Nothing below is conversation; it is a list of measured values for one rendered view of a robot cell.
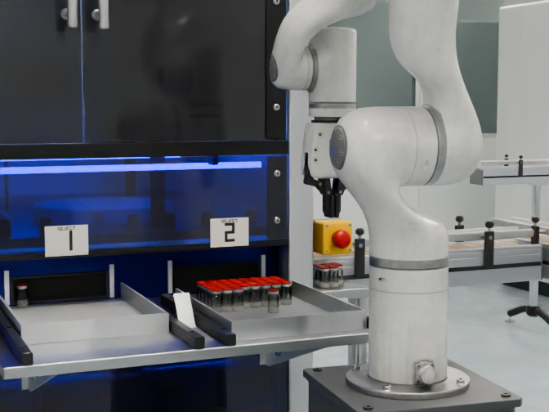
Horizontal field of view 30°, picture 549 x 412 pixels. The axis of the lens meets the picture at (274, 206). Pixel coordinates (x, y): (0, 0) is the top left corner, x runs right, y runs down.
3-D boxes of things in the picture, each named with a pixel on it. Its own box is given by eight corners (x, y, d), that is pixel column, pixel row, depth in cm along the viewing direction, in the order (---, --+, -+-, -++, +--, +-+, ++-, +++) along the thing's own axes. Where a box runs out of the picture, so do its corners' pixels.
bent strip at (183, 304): (173, 324, 190) (173, 293, 189) (189, 323, 191) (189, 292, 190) (196, 341, 177) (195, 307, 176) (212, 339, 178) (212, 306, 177)
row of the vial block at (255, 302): (205, 309, 203) (205, 286, 202) (288, 302, 210) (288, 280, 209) (208, 311, 201) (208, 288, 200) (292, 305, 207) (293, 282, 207)
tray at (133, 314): (-5, 308, 205) (-6, 291, 205) (122, 298, 215) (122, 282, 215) (21, 345, 174) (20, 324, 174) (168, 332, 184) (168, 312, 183)
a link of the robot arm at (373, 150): (463, 267, 153) (466, 106, 150) (349, 274, 146) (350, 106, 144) (425, 256, 164) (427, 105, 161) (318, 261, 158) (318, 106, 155)
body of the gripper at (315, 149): (348, 114, 188) (347, 175, 189) (297, 114, 184) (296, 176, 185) (367, 114, 181) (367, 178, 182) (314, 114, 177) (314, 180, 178)
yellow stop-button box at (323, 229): (310, 251, 229) (310, 219, 228) (338, 249, 232) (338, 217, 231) (323, 256, 222) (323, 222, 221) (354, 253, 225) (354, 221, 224)
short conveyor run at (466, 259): (296, 301, 232) (296, 232, 230) (270, 289, 246) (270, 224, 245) (546, 281, 258) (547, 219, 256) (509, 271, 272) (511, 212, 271)
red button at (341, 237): (328, 247, 224) (328, 229, 223) (345, 246, 225) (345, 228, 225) (336, 249, 220) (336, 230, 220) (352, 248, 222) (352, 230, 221)
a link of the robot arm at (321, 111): (345, 102, 188) (345, 118, 188) (301, 102, 184) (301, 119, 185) (366, 102, 180) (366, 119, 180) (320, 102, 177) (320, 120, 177)
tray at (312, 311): (176, 305, 208) (175, 288, 208) (293, 296, 218) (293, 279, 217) (231, 341, 177) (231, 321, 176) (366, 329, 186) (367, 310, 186)
